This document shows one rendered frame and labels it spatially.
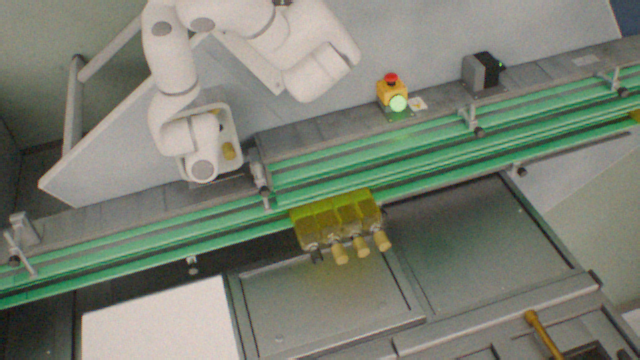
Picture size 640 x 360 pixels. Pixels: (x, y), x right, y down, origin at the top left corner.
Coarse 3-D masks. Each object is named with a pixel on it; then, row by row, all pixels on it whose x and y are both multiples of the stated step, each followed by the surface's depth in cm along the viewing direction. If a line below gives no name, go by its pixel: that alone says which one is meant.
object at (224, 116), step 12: (192, 108) 147; (204, 108) 147; (228, 108) 149; (168, 120) 146; (228, 120) 152; (228, 132) 162; (240, 156) 160; (180, 168) 157; (228, 168) 161; (192, 180) 160
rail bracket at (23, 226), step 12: (12, 216) 149; (24, 216) 150; (24, 228) 149; (36, 228) 160; (12, 240) 141; (24, 240) 154; (36, 240) 156; (12, 252) 142; (12, 264) 139; (24, 264) 147; (36, 276) 149
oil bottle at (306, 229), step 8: (296, 208) 161; (304, 208) 160; (296, 216) 159; (304, 216) 158; (312, 216) 158; (296, 224) 156; (304, 224) 156; (312, 224) 156; (296, 232) 158; (304, 232) 154; (312, 232) 154; (304, 240) 152; (312, 240) 152; (320, 240) 154; (304, 248) 154
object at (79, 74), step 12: (132, 24) 194; (120, 36) 195; (132, 36) 196; (108, 48) 196; (120, 48) 197; (72, 60) 214; (96, 60) 197; (108, 60) 198; (72, 72) 205; (84, 72) 199; (72, 84) 198; (84, 84) 202; (72, 96) 191; (72, 108) 186; (72, 120) 180; (72, 132) 176; (72, 144) 171
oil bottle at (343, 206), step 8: (336, 200) 161; (344, 200) 161; (352, 200) 161; (336, 208) 159; (344, 208) 159; (352, 208) 158; (336, 216) 159; (344, 216) 156; (352, 216) 156; (344, 224) 154; (352, 224) 154; (360, 224) 155; (344, 232) 155
